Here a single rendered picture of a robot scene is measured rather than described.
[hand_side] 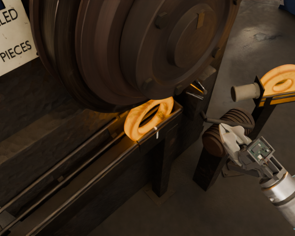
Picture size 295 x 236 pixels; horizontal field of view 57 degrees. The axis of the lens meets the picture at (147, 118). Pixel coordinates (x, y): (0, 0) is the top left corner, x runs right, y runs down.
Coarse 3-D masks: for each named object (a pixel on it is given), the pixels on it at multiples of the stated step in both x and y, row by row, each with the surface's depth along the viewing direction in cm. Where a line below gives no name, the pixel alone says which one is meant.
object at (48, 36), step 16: (48, 0) 40; (64, 0) 37; (80, 0) 39; (48, 16) 41; (64, 16) 39; (48, 32) 43; (64, 32) 41; (48, 48) 45; (64, 48) 42; (64, 64) 44; (64, 80) 46; (80, 80) 49; (80, 96) 52; (96, 96) 55; (112, 112) 63
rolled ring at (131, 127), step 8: (144, 104) 77; (152, 104) 78; (160, 104) 89; (168, 104) 86; (136, 112) 77; (144, 112) 78; (160, 112) 90; (168, 112) 90; (128, 120) 79; (136, 120) 78; (152, 120) 91; (160, 120) 90; (128, 128) 80; (136, 128) 81; (144, 128) 89; (128, 136) 84; (136, 136) 84
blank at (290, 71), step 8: (288, 64) 95; (272, 72) 95; (280, 72) 93; (288, 72) 93; (264, 80) 97; (272, 80) 96; (280, 80) 96; (288, 80) 100; (272, 88) 100; (280, 88) 102; (288, 88) 101
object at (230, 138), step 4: (220, 124) 82; (220, 128) 81; (220, 132) 81; (224, 132) 81; (224, 136) 80; (228, 136) 79; (232, 136) 77; (224, 140) 80; (228, 140) 80; (232, 140) 78; (228, 144) 80; (232, 144) 79; (236, 144) 78; (232, 148) 80; (236, 148) 79
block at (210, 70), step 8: (208, 72) 90; (216, 72) 91; (200, 80) 88; (208, 80) 90; (192, 88) 94; (208, 88) 95; (184, 96) 101; (192, 96) 97; (208, 96) 100; (184, 104) 104; (192, 104) 99; (200, 104) 99; (184, 112) 107; (192, 112) 102; (192, 120) 106
